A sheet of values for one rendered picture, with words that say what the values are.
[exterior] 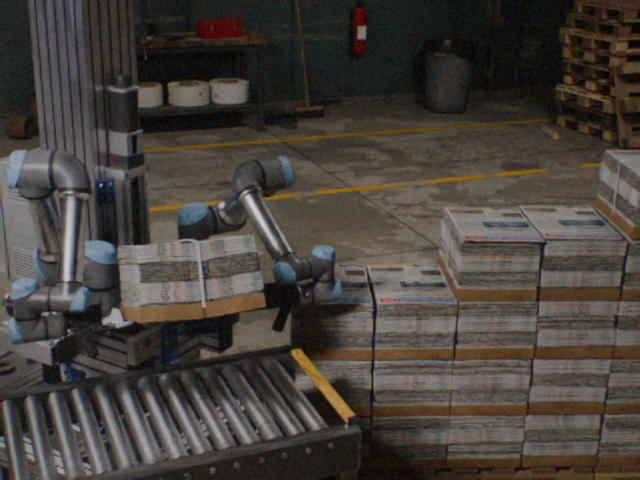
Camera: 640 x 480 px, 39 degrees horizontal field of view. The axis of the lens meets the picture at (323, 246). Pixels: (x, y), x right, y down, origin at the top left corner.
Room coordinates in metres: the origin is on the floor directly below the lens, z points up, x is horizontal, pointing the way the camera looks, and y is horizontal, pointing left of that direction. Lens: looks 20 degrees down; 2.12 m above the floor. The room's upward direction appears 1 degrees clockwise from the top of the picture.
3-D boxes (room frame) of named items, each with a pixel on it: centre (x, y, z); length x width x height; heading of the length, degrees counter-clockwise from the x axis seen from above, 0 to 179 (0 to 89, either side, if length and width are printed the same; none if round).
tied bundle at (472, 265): (3.11, -0.60, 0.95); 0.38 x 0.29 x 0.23; 3
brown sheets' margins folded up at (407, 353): (3.10, -0.47, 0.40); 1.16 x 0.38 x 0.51; 93
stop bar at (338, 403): (2.36, 0.00, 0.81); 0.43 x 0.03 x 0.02; 23
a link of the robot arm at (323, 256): (2.79, 0.01, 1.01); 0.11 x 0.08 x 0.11; 127
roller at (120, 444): (2.13, 0.55, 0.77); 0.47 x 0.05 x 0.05; 23
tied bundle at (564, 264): (3.13, -0.89, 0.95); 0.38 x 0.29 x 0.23; 4
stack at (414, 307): (3.10, -0.46, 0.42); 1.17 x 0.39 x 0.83; 93
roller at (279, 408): (2.31, 0.13, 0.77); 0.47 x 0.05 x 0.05; 23
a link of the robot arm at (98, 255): (2.82, 0.75, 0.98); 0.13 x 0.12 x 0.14; 91
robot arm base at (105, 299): (2.82, 0.75, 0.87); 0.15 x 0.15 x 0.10
